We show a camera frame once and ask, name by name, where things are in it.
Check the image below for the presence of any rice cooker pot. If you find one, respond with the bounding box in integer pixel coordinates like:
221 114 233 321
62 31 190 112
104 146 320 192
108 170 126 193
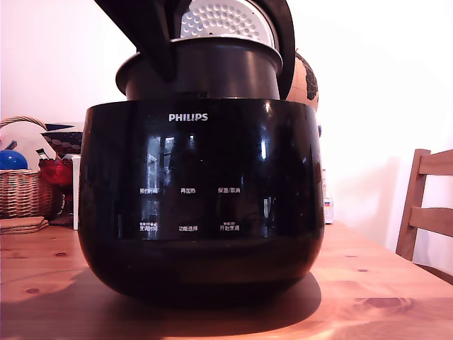
115 36 284 102

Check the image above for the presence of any black rice cooker lid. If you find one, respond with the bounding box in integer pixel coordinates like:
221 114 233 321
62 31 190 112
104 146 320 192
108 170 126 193
179 0 297 101

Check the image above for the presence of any black Philips rice cooker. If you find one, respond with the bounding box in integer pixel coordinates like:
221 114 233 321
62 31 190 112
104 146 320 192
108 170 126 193
77 98 326 308

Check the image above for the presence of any dark dotted patterned bowl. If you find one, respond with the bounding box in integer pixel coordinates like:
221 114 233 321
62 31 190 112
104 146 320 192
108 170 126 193
40 122 85 156

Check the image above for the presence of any orange and black globe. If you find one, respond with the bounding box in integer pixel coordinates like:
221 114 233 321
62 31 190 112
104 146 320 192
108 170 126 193
284 50 320 113

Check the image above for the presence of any red glass bowl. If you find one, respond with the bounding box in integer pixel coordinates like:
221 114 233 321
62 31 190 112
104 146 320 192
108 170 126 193
38 157 74 188

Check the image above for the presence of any white upright carton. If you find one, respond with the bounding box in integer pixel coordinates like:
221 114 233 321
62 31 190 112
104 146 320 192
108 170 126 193
71 154 82 232

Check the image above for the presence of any blue ball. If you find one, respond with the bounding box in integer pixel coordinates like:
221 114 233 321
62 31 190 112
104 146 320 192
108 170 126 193
0 149 29 171

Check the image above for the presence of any woven wicker basket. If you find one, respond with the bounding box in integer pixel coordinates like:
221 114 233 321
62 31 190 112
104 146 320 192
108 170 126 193
0 116 55 220

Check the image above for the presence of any stack of cork coasters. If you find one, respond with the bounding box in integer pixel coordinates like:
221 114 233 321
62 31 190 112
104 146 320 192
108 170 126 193
0 216 50 235

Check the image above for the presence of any small white printed package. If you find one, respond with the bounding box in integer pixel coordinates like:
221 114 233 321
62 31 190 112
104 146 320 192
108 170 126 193
322 169 336 225

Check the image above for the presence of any wooden chair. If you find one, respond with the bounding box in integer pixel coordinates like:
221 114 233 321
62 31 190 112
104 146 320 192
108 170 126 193
395 148 453 285

